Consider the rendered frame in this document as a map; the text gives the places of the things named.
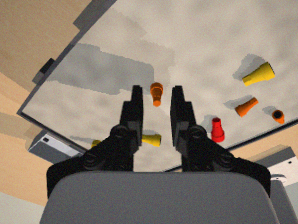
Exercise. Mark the red wire connector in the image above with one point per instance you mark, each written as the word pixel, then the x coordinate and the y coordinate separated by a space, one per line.
pixel 217 133

